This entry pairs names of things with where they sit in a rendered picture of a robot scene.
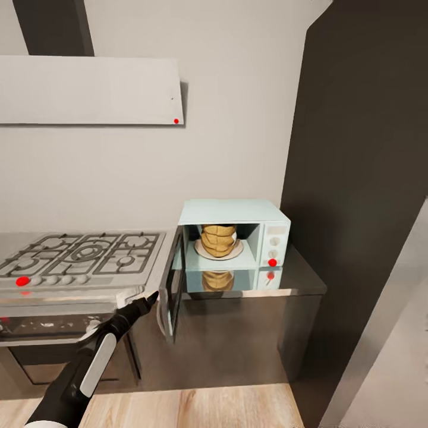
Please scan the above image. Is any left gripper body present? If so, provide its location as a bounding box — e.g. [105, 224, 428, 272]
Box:
[116, 297, 152, 328]

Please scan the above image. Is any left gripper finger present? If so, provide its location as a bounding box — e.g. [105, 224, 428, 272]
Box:
[147, 291, 159, 306]

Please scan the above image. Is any popcorn bag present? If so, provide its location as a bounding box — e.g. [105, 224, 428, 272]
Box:
[201, 223, 237, 257]

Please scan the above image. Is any microwave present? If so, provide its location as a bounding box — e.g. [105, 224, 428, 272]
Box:
[156, 199, 291, 347]

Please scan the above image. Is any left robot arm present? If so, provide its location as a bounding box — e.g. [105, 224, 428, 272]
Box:
[23, 285, 159, 428]

